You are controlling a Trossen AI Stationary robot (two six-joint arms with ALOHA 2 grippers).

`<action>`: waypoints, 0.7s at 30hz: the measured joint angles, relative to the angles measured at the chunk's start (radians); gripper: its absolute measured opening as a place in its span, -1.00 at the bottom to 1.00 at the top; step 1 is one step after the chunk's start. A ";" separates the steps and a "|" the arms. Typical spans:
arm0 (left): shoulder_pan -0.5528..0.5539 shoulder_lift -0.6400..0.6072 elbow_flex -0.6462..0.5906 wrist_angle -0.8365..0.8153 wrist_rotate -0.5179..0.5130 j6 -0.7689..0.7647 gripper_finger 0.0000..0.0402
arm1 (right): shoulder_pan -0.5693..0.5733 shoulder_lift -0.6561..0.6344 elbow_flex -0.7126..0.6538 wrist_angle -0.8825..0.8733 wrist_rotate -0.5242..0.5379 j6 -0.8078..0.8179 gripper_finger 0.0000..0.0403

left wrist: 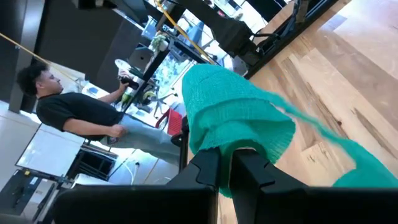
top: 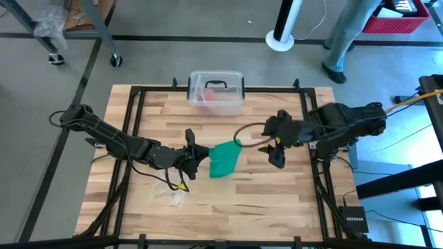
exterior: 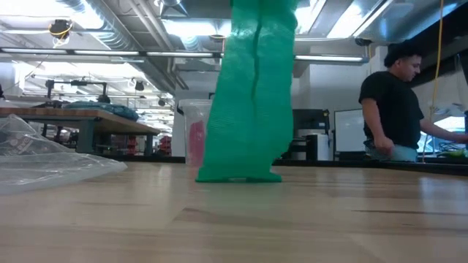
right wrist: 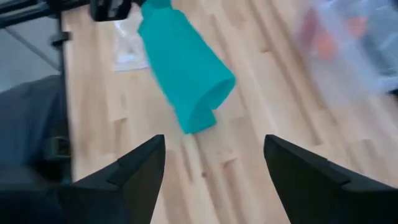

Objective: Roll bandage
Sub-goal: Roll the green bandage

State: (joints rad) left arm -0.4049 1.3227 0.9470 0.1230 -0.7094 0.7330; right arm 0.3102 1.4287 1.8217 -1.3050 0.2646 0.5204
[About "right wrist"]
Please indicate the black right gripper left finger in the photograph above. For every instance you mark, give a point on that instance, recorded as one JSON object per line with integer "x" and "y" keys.
{"x": 124, "y": 193}

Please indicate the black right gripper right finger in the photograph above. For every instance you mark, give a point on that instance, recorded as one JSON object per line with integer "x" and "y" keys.
{"x": 311, "y": 193}

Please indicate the black metal table frame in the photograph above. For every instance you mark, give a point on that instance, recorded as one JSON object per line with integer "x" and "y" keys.
{"x": 60, "y": 40}

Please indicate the clear plastic bag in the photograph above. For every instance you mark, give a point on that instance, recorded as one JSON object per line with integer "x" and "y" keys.
{"x": 127, "y": 53}

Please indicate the green elastic bandage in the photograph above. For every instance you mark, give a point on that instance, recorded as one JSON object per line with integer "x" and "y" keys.
{"x": 183, "y": 68}

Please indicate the clear plastic storage box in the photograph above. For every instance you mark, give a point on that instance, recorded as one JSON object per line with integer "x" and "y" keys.
{"x": 373, "y": 62}

